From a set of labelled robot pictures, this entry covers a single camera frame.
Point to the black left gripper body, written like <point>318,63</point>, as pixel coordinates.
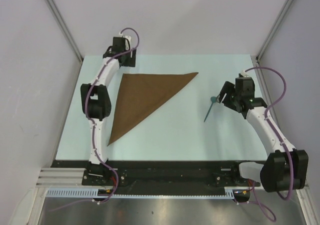
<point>129,61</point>

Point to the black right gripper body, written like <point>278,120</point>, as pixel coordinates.
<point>231,103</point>

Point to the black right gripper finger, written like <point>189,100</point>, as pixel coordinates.
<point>220,99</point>
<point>227,90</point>

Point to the teal plastic spoon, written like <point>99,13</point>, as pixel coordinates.
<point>213,100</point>

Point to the brown cloth napkin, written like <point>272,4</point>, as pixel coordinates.
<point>140,95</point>

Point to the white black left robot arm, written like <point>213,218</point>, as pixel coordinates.
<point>96,102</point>

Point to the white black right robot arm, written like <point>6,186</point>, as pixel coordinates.
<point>285,168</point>

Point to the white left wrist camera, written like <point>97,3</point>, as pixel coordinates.
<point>128,40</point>

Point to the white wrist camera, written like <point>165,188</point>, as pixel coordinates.
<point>128,40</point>
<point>243,74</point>

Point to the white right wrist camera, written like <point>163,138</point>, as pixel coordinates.
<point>243,74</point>

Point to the aluminium frame post left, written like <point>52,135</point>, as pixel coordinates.
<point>64,28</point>

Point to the aluminium frame post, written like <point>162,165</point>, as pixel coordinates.
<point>274,29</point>
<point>64,28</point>

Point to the white slotted cable duct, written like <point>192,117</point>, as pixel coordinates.
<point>95,193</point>

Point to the aluminium frame post right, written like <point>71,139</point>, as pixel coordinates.
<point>274,29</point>

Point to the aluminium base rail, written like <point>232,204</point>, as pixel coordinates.
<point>60,176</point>

